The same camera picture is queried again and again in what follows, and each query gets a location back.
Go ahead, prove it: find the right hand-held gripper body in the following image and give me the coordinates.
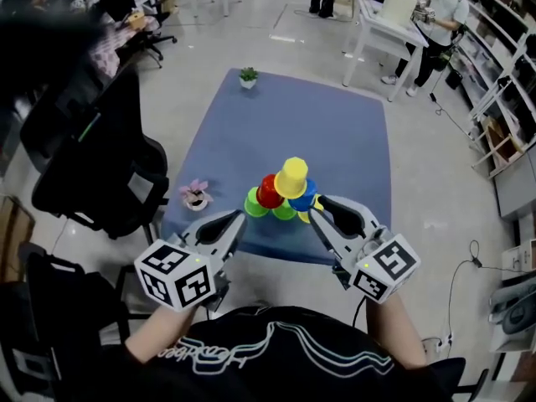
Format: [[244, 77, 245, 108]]
[[332, 224, 422, 305]]

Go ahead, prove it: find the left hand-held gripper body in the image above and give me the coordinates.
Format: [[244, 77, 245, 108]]
[[133, 231, 232, 312]]

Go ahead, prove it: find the yellow paper cup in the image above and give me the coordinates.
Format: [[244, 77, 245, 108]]
[[274, 156, 309, 198], [297, 194, 325, 224]]

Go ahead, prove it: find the green paper cup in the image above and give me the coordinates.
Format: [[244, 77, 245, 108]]
[[271, 198, 297, 221], [244, 186, 269, 219]]

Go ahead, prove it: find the blue paper cup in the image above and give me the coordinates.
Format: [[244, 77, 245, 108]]
[[287, 178, 319, 213]]

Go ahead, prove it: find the red paper cup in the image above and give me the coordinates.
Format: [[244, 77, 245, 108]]
[[255, 173, 286, 209]]

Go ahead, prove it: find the person's left forearm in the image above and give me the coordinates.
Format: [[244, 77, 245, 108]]
[[124, 306, 201, 366]]

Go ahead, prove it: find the person's right forearm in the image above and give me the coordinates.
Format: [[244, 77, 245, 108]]
[[364, 294, 428, 370]]

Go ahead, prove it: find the pink plant in white pot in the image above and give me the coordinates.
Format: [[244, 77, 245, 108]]
[[178, 178, 214, 212]]

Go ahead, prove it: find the blue tablecloth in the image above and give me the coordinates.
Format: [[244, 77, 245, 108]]
[[161, 68, 393, 265]]

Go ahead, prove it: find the black office chair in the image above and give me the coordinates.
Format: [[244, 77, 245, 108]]
[[19, 71, 171, 240], [133, 0, 179, 70], [0, 243, 152, 402], [430, 356, 491, 402]]

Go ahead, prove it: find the person's black printed shirt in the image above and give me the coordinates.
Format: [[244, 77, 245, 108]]
[[79, 306, 453, 402]]

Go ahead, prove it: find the grey floor fan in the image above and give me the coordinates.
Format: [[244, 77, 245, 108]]
[[487, 274, 536, 337]]

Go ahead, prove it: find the green plant in white pot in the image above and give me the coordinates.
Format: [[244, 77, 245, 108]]
[[239, 66, 260, 90]]

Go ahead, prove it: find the wooden stool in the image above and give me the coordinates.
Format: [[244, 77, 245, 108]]
[[471, 115, 527, 179]]

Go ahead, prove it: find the grey cabinet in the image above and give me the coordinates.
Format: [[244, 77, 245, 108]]
[[492, 142, 536, 221]]

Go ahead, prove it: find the white low shelf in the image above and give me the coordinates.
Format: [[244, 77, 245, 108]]
[[487, 245, 536, 384]]

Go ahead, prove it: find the black waste bin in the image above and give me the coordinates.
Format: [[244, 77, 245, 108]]
[[445, 68, 465, 91]]

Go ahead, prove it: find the brown wooden board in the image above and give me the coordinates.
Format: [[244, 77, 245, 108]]
[[0, 194, 37, 284]]

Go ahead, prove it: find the pink checkered tablecloth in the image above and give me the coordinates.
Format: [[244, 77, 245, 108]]
[[87, 14, 160, 79]]

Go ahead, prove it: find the cream box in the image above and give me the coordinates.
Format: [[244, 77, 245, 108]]
[[378, 0, 419, 28]]

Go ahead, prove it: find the white shelf unit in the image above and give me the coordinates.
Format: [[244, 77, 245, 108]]
[[454, 0, 536, 142]]

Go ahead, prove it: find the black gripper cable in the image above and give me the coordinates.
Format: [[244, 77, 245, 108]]
[[352, 297, 368, 328]]

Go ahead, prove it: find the black floor cable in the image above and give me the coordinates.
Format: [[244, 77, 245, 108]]
[[439, 240, 524, 351]]

